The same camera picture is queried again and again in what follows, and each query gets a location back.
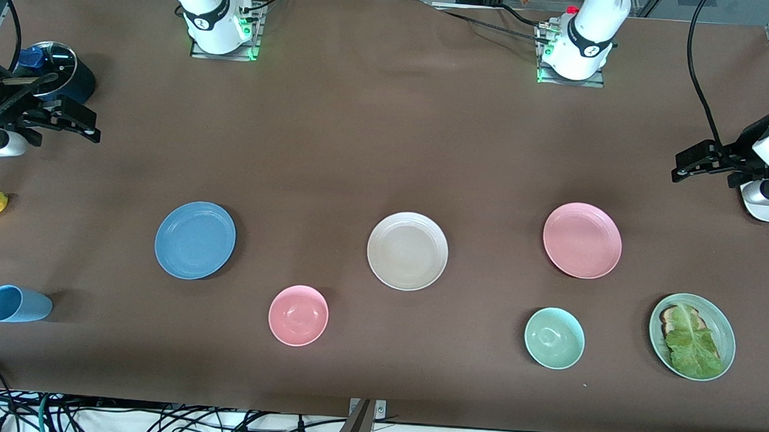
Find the green cable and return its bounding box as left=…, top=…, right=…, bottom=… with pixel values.
left=35, top=395, right=53, bottom=432

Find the green bowl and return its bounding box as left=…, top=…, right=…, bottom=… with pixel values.
left=523, top=306, right=588, bottom=372

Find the brown table cover mat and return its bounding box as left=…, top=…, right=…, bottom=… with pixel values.
left=0, top=0, right=769, bottom=432

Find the blue plate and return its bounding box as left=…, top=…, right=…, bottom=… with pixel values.
left=153, top=199, right=239, bottom=283

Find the metal table edge bracket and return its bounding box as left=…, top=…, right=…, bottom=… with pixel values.
left=348, top=398, right=388, bottom=420

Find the blue cup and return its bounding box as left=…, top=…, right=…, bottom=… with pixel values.
left=0, top=284, right=55, bottom=326

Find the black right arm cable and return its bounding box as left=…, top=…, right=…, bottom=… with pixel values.
left=3, top=0, right=26, bottom=72

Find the pink bowl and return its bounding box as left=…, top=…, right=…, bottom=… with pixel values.
left=267, top=283, right=331, bottom=348

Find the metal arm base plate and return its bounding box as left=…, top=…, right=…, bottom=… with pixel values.
left=536, top=23, right=608, bottom=89
left=190, top=0, right=264, bottom=62

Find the green lettuce leaf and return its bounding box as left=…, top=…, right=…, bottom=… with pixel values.
left=663, top=303, right=728, bottom=381

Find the dark blue pot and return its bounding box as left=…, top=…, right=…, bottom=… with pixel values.
left=9, top=42, right=99, bottom=110

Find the green plate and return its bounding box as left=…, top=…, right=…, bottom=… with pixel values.
left=646, top=291, right=739, bottom=384

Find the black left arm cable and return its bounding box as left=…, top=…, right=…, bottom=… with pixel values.
left=682, top=0, right=732, bottom=150

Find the beige plate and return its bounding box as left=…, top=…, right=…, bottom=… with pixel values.
left=365, top=210, right=452, bottom=294

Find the glass lid blue knob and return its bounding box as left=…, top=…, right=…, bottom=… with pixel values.
left=16, top=39, right=79, bottom=99

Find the pink plate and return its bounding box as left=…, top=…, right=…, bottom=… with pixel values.
left=540, top=201, right=624, bottom=281

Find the dark metal pole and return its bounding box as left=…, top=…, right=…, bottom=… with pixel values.
left=330, top=398, right=376, bottom=432

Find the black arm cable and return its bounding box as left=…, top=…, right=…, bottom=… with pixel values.
left=3, top=0, right=26, bottom=72
left=682, top=0, right=732, bottom=150

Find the toast bread slice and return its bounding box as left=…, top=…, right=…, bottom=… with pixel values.
left=659, top=304, right=706, bottom=339

